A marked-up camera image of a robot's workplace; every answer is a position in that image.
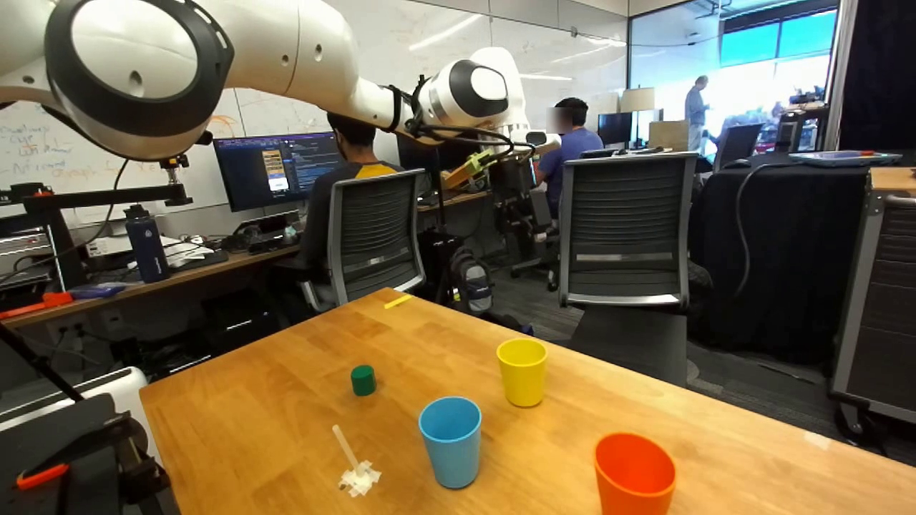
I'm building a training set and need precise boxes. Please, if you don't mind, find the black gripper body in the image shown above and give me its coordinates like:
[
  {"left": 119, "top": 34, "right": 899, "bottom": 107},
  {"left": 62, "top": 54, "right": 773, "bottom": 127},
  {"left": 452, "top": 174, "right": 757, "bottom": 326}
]
[{"left": 480, "top": 141, "right": 540, "bottom": 210}]

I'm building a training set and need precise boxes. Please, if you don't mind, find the yellow plastic cup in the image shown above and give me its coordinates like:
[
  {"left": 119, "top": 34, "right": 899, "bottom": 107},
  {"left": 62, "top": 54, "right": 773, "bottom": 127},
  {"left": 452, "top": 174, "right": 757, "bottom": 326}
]
[{"left": 493, "top": 334, "right": 551, "bottom": 412}]

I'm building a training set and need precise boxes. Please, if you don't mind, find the orange plastic cup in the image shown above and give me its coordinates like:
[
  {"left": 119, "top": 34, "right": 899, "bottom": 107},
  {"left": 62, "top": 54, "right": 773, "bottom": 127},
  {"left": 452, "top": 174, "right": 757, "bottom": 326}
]
[{"left": 591, "top": 429, "right": 681, "bottom": 515}]

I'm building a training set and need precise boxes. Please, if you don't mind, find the blue plastic cup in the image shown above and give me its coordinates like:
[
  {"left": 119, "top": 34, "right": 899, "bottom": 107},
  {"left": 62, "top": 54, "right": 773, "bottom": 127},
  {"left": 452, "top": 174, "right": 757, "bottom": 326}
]
[{"left": 415, "top": 395, "right": 485, "bottom": 493}]

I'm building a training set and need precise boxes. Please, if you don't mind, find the person in purple shirt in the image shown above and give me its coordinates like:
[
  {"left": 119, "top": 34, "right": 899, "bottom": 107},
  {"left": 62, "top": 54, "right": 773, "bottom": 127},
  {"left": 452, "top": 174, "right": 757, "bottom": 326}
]
[{"left": 495, "top": 96, "right": 607, "bottom": 289}]

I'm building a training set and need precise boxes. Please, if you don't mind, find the dark backpack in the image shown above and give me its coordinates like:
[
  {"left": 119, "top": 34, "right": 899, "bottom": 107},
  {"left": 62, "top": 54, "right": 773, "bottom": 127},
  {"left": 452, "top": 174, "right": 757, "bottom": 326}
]
[{"left": 444, "top": 239, "right": 497, "bottom": 319}]

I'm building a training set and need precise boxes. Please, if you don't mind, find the distant black monitor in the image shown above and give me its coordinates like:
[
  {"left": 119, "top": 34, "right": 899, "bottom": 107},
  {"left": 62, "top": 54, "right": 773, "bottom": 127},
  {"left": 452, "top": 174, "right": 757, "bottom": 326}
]
[{"left": 596, "top": 110, "right": 636, "bottom": 150}]

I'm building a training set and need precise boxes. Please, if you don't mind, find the grey mesh office chair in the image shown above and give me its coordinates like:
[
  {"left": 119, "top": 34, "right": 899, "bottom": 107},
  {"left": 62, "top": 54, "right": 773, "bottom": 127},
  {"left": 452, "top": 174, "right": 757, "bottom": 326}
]
[
  {"left": 299, "top": 166, "right": 430, "bottom": 313},
  {"left": 554, "top": 150, "right": 714, "bottom": 319}
]

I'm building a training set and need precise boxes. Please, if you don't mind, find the white table lamp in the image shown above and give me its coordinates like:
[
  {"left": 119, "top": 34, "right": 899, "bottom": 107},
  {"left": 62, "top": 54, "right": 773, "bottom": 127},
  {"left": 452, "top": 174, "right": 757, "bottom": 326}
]
[{"left": 614, "top": 86, "right": 661, "bottom": 147}]

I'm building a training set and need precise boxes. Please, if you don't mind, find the person in yellow shirt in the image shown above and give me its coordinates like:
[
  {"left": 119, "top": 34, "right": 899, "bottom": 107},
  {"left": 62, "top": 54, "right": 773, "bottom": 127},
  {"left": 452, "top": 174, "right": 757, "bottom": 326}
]
[{"left": 299, "top": 111, "right": 400, "bottom": 287}]

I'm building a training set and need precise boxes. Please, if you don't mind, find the small cardboard box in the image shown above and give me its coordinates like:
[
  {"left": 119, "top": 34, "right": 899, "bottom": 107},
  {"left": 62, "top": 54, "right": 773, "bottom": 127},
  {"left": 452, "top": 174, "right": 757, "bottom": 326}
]
[{"left": 646, "top": 118, "right": 693, "bottom": 154}]

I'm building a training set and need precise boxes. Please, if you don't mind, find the person in light blue shirt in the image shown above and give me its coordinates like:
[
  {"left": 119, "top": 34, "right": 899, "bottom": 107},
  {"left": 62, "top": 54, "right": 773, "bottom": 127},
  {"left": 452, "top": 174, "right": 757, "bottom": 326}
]
[{"left": 681, "top": 74, "right": 714, "bottom": 147}]

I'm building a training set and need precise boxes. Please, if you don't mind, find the dark office chair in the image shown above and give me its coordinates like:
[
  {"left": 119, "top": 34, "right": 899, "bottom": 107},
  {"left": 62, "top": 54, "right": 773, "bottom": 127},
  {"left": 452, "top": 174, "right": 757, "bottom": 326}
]
[{"left": 712, "top": 121, "right": 767, "bottom": 171}]

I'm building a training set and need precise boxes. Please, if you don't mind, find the wide monitor with code windows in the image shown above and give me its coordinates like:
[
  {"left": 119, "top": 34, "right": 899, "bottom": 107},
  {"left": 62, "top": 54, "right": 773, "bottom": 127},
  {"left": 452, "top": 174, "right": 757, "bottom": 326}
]
[{"left": 212, "top": 131, "right": 345, "bottom": 216}]

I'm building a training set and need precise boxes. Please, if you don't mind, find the green cylinder block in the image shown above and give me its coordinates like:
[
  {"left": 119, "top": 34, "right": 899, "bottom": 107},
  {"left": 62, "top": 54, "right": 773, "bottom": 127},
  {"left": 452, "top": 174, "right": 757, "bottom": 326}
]
[{"left": 349, "top": 363, "right": 377, "bottom": 399}]

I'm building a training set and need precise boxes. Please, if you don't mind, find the black cloth covered table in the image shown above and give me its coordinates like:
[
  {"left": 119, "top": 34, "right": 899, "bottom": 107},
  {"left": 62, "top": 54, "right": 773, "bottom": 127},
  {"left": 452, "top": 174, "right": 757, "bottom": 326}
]
[{"left": 687, "top": 154, "right": 872, "bottom": 357}]

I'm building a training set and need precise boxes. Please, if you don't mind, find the long wooden desk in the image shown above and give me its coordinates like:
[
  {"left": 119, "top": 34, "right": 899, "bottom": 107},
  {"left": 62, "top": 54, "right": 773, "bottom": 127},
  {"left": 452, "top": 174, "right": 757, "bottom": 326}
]
[{"left": 0, "top": 181, "right": 548, "bottom": 333}]

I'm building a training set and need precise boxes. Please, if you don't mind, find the white crumpled item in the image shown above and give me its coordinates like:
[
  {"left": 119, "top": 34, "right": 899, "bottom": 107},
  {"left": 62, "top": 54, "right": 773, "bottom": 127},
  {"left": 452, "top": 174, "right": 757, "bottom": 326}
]
[{"left": 158, "top": 236, "right": 218, "bottom": 271}]

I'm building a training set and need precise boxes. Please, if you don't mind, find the dark blue water bottle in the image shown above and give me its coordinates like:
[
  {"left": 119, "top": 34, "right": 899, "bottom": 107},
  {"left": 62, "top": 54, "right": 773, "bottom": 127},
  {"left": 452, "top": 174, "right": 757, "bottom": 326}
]
[{"left": 122, "top": 204, "right": 169, "bottom": 287}]

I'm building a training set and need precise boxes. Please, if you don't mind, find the black curtain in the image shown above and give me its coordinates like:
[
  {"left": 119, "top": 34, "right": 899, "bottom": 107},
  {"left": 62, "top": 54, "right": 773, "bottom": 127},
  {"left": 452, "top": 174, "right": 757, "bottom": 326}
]
[{"left": 825, "top": 0, "right": 916, "bottom": 154}]

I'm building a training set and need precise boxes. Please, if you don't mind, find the orange tool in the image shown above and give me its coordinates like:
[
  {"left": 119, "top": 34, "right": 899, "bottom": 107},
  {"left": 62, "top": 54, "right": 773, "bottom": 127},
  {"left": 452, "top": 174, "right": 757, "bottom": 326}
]
[{"left": 0, "top": 289, "right": 77, "bottom": 323}]

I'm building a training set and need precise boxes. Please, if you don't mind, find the yellow wrist camera mount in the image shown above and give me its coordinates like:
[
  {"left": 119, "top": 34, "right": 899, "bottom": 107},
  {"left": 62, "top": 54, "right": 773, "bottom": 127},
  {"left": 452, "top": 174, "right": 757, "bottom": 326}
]
[{"left": 438, "top": 143, "right": 500, "bottom": 194}]

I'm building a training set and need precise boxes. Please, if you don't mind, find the white cable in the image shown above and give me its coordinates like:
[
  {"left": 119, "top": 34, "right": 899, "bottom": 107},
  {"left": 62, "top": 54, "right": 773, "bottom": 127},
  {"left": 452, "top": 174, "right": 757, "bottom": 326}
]
[{"left": 730, "top": 158, "right": 796, "bottom": 302}]

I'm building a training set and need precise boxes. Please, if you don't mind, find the black bag orange handle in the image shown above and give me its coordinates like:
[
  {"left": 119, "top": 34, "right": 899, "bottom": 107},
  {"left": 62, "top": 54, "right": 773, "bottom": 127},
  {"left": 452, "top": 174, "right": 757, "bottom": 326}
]
[{"left": 0, "top": 323, "right": 182, "bottom": 515}]

